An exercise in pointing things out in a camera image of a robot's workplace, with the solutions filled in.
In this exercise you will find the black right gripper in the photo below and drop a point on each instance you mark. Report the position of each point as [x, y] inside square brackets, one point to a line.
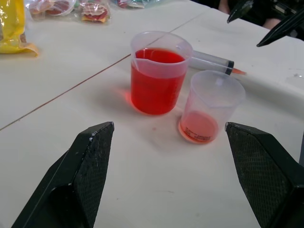
[286, 5]

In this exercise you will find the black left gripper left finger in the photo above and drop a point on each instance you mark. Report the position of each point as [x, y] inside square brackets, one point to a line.
[71, 180]

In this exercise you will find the clear syringe orange tip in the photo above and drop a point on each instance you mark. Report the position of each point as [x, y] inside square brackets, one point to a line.
[211, 61]

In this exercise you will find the clear bag with burger toy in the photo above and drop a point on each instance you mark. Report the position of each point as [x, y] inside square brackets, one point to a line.
[95, 13]

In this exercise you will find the yellow plastic bag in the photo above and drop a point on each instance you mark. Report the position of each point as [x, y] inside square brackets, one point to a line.
[12, 28]

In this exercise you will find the small plastic beaker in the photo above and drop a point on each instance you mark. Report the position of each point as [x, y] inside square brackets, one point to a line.
[209, 104]

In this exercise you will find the clear snack packets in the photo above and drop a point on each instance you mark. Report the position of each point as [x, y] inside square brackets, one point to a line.
[51, 7]

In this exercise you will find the clear bag of green toys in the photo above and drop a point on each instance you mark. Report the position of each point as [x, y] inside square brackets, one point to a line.
[129, 2]

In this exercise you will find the large beaker with red liquid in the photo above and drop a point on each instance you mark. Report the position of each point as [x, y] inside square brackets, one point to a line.
[156, 90]

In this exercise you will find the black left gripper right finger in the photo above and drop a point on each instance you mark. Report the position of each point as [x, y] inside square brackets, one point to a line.
[266, 175]

